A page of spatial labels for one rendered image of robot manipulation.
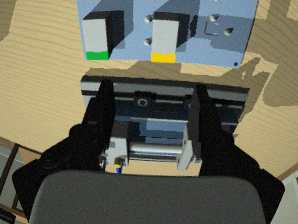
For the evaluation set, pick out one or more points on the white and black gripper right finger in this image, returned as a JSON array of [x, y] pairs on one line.
[[210, 142]]

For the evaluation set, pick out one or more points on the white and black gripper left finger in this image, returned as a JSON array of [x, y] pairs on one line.
[[79, 151]]

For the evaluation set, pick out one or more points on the grey block with green end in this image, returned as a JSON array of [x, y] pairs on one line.
[[98, 36]]

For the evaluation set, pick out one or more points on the grey block with yellow end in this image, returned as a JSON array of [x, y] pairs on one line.
[[164, 39]]

